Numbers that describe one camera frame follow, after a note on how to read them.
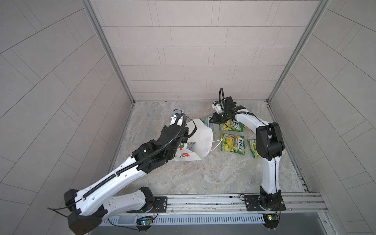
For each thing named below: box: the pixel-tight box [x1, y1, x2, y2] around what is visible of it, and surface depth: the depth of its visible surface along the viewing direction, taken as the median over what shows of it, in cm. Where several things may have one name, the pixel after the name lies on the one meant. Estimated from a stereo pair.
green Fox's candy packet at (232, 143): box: [220, 132, 245, 156], surface depth 92 cm
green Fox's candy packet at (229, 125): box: [219, 119, 244, 132], surface depth 101 cm
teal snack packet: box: [202, 116, 214, 132], surface depth 96 cm
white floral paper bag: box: [174, 118, 214, 162], surface depth 78 cm
